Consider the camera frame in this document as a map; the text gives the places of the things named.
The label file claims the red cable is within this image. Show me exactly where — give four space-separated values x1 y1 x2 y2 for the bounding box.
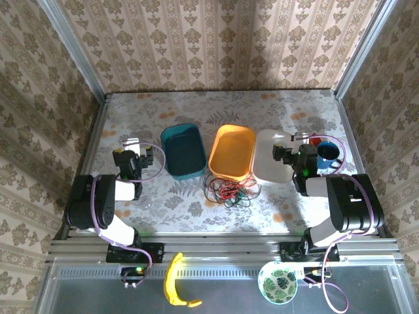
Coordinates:
208 177 257 201

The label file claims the black cable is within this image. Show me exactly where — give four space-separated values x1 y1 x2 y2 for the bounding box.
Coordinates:
202 172 260 209

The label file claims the white plastic bin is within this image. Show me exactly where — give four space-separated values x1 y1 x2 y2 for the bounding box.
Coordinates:
252 129 316 184

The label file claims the blue enamel mug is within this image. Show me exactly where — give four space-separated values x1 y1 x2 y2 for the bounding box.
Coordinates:
316 141 345 171

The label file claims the teal plastic bin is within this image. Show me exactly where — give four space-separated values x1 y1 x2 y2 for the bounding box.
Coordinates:
160 122 208 181

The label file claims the orange plastic bin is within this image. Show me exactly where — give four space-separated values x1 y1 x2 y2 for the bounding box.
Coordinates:
208 124 257 182

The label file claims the small controller board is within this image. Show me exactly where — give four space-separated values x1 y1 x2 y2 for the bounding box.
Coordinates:
301 266 329 288
120 266 147 289

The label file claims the yellow banana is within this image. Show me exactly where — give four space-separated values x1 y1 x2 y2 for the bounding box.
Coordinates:
163 252 204 308

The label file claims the leaf pattern bowl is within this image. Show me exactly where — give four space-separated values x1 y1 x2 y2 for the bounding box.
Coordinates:
257 260 299 305

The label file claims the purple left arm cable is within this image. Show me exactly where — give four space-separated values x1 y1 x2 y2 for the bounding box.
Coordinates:
90 141 167 287

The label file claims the aluminium side rail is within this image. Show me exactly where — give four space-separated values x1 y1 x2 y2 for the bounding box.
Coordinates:
334 93 387 236
75 93 111 234

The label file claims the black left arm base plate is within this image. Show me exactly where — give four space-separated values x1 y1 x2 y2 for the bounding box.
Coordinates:
105 243 165 264

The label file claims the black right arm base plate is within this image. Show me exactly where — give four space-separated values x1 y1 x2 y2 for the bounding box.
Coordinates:
279 241 340 263

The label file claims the aluminium front rail frame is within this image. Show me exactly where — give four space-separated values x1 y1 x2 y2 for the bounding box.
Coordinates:
45 231 404 264

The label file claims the aluminium frame post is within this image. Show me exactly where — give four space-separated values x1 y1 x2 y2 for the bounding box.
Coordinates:
36 0 106 96
333 0 395 99

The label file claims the slotted cable duct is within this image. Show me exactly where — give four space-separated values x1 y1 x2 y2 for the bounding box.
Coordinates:
55 266 395 279

